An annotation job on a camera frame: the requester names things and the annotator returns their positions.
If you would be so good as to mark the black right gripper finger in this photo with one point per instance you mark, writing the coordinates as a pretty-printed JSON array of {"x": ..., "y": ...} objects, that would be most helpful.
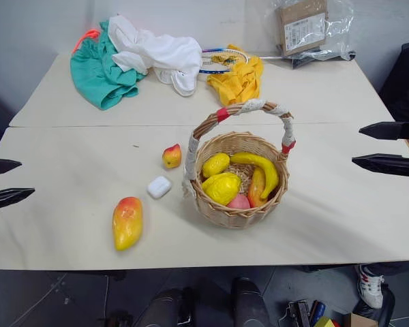
[
  {"x": 392, "y": 164},
  {"x": 395, "y": 131}
]

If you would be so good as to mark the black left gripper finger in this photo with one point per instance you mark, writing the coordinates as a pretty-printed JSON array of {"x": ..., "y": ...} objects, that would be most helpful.
[
  {"x": 1, "y": 166},
  {"x": 7, "y": 198}
]

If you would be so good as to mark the dark trouser leg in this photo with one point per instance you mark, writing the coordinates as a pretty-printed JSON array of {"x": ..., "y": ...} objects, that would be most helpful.
[{"x": 395, "y": 268}]

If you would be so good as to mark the cardboard box in plastic bag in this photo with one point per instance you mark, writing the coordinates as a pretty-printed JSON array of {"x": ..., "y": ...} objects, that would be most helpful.
[{"x": 337, "y": 30}]

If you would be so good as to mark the large yellow orange mango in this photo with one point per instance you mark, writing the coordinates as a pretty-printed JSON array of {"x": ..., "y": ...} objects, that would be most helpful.
[{"x": 126, "y": 225}]

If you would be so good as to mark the teal garment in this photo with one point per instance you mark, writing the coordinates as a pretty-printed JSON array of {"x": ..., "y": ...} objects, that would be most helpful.
[{"x": 92, "y": 78}]

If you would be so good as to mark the white red sneaker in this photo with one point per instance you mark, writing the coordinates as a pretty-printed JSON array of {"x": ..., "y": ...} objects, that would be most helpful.
[{"x": 371, "y": 289}]

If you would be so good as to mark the yellow banana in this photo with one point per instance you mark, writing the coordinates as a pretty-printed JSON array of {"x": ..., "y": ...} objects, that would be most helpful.
[{"x": 259, "y": 163}]

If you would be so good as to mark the brown cardboard box with label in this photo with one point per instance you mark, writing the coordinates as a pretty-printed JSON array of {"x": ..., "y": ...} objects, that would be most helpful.
[{"x": 303, "y": 27}]

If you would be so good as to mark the small orange red mango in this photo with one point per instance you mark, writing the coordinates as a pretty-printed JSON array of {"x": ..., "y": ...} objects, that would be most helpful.
[{"x": 255, "y": 195}]

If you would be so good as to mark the white earbuds case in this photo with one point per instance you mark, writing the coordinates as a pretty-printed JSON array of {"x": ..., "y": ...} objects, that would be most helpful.
[{"x": 159, "y": 187}]

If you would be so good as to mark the pink peach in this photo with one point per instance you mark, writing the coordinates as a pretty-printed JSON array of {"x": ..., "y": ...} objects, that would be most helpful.
[{"x": 239, "y": 202}]

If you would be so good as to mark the small open cardboard box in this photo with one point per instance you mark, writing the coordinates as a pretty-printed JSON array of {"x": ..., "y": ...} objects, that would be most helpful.
[{"x": 359, "y": 321}]

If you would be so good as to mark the yellow garment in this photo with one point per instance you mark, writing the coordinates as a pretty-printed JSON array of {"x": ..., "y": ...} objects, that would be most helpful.
[{"x": 237, "y": 85}]

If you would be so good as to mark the small red yellow peach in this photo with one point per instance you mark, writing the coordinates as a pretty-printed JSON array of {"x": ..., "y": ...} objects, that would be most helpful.
[{"x": 171, "y": 156}]

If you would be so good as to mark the large yellow lemon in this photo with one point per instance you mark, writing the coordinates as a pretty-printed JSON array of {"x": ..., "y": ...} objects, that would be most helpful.
[{"x": 221, "y": 187}]

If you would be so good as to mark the yellow block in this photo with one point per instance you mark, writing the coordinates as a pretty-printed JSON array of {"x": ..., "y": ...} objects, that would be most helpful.
[{"x": 323, "y": 322}]

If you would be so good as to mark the small yellow lemon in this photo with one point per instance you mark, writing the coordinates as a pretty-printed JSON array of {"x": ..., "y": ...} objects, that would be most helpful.
[{"x": 215, "y": 164}]

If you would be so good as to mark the black metal tool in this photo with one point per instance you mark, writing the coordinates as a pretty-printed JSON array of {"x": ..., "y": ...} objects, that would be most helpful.
[{"x": 298, "y": 315}]

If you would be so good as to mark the dark rounded shape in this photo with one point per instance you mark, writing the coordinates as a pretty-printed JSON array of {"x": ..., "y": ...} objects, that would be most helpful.
[
  {"x": 163, "y": 310},
  {"x": 249, "y": 303}
]

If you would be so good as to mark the badminton racket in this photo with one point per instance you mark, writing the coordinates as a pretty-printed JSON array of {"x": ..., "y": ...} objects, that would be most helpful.
[{"x": 214, "y": 60}]

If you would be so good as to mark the white garment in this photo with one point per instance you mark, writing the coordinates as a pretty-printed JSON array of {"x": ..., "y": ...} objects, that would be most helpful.
[{"x": 163, "y": 54}]

